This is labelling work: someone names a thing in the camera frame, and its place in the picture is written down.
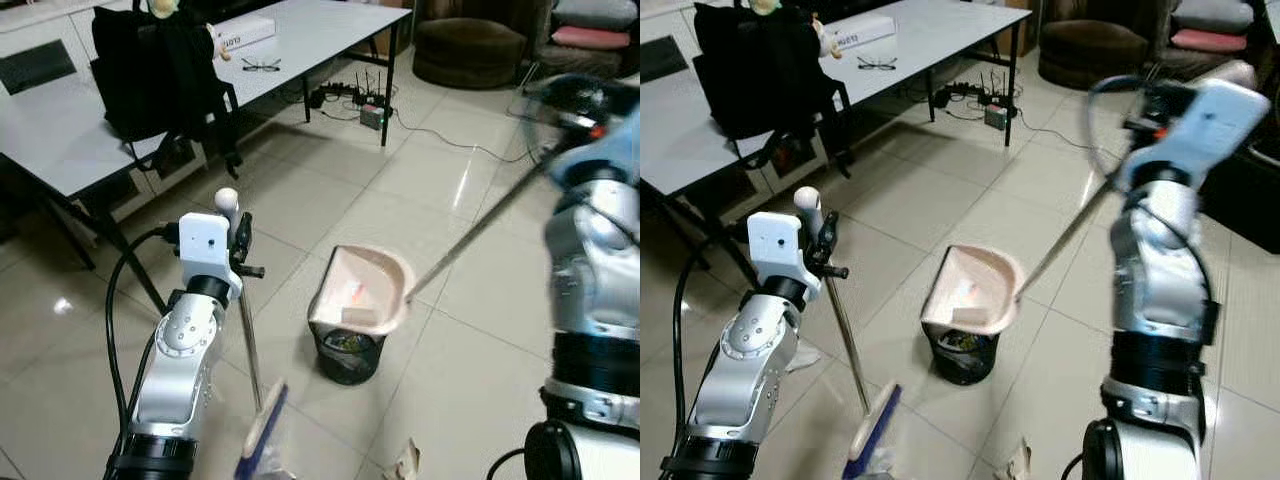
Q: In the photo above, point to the small doll figure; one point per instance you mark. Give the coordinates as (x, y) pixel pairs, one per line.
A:
(165, 8)
(768, 6)

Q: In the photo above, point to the pink cushion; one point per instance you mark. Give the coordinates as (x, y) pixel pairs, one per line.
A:
(590, 37)
(1210, 40)

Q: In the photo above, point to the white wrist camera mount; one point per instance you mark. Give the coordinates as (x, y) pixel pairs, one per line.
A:
(778, 245)
(205, 245)
(610, 150)
(1205, 125)

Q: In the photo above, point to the black backpack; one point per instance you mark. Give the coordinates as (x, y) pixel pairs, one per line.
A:
(750, 75)
(150, 75)

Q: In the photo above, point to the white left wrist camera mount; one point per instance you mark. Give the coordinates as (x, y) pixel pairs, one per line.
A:
(778, 245)
(205, 245)

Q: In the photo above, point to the black mesh trash bin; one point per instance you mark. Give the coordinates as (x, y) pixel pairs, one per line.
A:
(960, 355)
(348, 355)

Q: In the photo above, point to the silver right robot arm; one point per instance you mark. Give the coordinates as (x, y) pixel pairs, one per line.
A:
(1160, 260)
(595, 260)

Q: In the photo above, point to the white table with black legs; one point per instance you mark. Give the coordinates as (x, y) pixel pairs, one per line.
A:
(320, 35)
(950, 35)

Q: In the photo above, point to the black-framed eyeglasses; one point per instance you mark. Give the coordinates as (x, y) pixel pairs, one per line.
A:
(878, 63)
(262, 66)

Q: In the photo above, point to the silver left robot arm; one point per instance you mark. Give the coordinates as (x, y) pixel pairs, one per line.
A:
(180, 345)
(745, 345)

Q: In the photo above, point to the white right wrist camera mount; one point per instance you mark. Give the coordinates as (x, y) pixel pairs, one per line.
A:
(1205, 125)
(610, 150)

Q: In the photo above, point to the brown round ottoman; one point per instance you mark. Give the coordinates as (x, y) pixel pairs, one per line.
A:
(1092, 55)
(468, 55)

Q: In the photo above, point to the dark armchair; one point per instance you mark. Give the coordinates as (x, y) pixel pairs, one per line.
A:
(570, 60)
(1190, 62)

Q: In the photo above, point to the white cardboard box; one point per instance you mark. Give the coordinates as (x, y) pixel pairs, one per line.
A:
(862, 32)
(245, 32)

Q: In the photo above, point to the black router with antennas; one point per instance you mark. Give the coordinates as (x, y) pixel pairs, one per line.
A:
(985, 100)
(365, 100)

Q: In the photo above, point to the white cabinet with black panel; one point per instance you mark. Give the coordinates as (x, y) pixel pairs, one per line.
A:
(660, 60)
(35, 65)

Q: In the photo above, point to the grey cushion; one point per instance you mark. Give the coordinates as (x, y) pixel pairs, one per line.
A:
(597, 12)
(1215, 14)

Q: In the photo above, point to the crumpled paper scrap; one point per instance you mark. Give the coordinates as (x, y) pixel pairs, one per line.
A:
(1018, 462)
(408, 462)

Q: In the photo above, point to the black sofa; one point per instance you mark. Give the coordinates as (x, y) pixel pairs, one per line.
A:
(1245, 190)

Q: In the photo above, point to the broom with blue bristles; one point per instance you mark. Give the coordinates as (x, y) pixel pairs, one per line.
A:
(262, 425)
(872, 425)

